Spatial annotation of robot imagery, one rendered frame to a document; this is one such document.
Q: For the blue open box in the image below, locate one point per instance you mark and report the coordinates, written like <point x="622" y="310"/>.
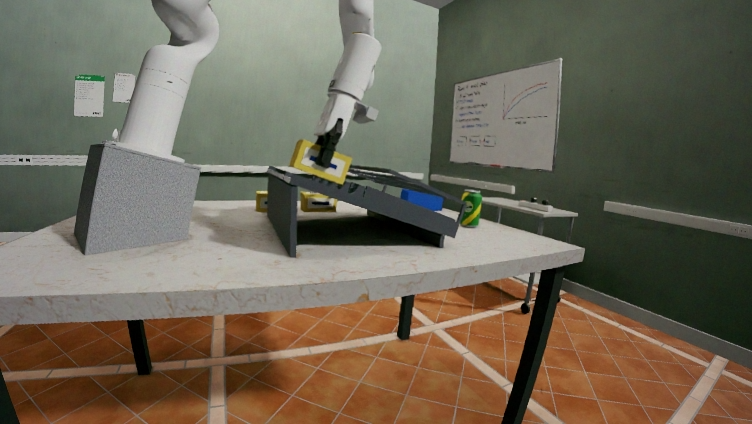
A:
<point x="431" y="202"/>

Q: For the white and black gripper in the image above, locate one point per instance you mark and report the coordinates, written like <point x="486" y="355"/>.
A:
<point x="337" y="112"/>

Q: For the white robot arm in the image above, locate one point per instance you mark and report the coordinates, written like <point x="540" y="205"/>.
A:
<point x="165" y="74"/>

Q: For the yellow butter carton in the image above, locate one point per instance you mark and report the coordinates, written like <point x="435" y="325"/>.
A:
<point x="304" y="158"/>
<point x="262" y="201"/>
<point x="315" y="202"/>

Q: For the green and yellow drink can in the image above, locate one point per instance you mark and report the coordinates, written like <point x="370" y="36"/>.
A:
<point x="471" y="214"/>

